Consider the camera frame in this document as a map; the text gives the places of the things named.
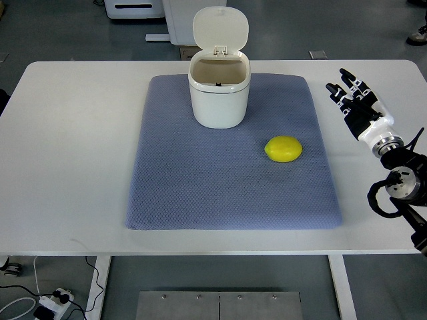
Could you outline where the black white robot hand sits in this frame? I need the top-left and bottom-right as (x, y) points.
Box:
(326, 68), (404, 158)

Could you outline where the yellow lemon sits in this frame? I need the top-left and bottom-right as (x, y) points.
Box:
(264, 135), (303, 163)

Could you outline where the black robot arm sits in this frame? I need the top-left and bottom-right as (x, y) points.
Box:
(367, 129), (426, 255)

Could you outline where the white trash bin open lid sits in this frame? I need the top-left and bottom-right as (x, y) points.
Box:
(188, 6), (251, 129)

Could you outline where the floor outlet cover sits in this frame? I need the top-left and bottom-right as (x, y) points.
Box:
(308, 50), (328, 60)

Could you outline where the person's shoe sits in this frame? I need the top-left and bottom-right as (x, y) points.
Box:
(406, 25), (427, 46)

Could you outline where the white table right leg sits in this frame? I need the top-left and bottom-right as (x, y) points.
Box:
(328, 254), (357, 320)

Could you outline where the white table leg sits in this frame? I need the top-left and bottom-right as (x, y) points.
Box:
(328, 254), (357, 320)
(85, 255), (111, 320)

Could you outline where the blue textured mat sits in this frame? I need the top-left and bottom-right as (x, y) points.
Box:
(126, 73), (342, 230)

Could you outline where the cardboard box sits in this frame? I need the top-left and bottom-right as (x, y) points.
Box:
(179, 46), (201, 61)

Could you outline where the white furniture base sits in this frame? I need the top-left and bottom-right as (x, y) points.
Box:
(145, 0), (227, 46)

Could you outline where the white cabinet with slot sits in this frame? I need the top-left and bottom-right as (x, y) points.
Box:
(104, 0), (165, 19)

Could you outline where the metal floor plate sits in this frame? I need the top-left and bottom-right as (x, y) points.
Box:
(136, 291), (303, 319)

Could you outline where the white table left leg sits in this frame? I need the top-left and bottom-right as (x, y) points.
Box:
(85, 255), (111, 320)

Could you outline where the white power strip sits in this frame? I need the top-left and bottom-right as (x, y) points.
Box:
(33, 288), (74, 320)

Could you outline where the caster wheel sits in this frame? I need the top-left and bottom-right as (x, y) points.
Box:
(0, 256), (23, 277)

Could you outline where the black power cable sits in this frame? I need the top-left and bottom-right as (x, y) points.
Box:
(0, 255), (105, 320)

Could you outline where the white cable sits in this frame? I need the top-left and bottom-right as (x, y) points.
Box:
(0, 255), (43, 320)

